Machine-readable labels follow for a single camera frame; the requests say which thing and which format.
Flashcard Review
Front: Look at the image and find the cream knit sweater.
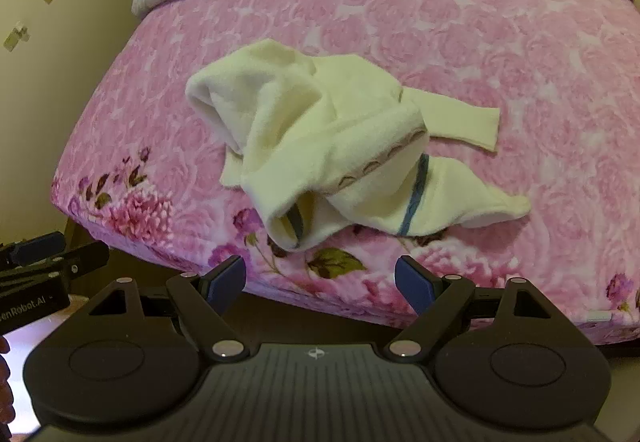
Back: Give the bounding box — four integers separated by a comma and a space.
186, 39, 530, 251

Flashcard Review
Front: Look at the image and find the pink floral blanket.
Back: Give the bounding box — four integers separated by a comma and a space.
49, 0, 640, 346

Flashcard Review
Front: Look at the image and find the person's hand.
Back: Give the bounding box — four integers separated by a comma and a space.
0, 337, 15, 425

